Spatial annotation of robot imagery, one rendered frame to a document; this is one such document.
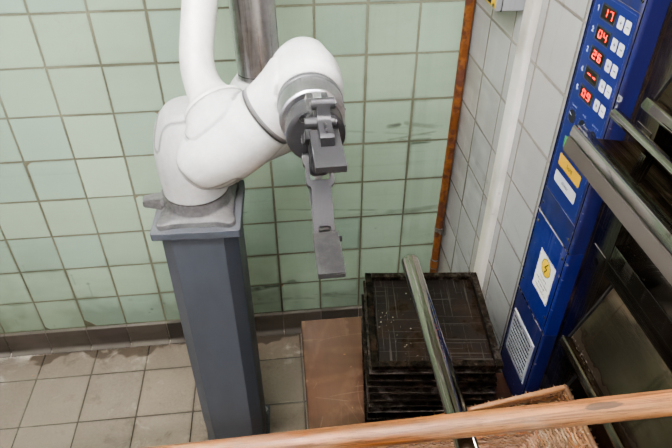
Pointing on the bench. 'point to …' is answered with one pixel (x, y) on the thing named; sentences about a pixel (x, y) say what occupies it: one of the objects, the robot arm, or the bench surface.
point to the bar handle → (642, 148)
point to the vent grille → (519, 346)
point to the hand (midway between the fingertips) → (330, 219)
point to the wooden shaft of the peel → (460, 424)
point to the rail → (625, 185)
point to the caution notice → (545, 272)
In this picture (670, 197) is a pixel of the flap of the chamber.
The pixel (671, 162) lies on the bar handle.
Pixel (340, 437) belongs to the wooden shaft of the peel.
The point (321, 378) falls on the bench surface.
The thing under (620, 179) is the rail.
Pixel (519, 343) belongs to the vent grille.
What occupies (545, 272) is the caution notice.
